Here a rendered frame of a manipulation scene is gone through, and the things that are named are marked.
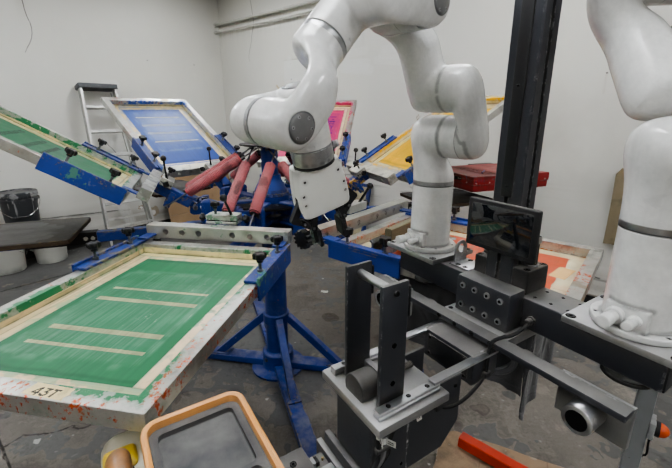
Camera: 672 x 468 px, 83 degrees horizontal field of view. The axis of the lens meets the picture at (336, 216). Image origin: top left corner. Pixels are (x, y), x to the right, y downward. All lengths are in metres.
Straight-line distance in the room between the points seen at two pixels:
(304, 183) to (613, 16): 0.55
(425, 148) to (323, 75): 0.39
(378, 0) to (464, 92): 0.26
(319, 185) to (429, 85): 0.32
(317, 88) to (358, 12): 0.16
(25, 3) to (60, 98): 0.87
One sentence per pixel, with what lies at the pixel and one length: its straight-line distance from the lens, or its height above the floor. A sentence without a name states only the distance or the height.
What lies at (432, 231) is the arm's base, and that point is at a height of 1.19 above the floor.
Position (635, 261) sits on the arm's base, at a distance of 0.70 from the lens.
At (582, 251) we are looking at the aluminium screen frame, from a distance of 1.63.
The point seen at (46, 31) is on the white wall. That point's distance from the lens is 5.05.
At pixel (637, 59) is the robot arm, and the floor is 1.53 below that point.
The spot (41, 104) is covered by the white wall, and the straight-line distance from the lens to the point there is 4.96.
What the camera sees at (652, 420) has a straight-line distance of 1.41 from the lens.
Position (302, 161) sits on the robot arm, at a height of 1.38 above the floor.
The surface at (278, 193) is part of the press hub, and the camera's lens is 1.98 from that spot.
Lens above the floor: 1.45
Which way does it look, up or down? 15 degrees down
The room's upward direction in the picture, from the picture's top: straight up
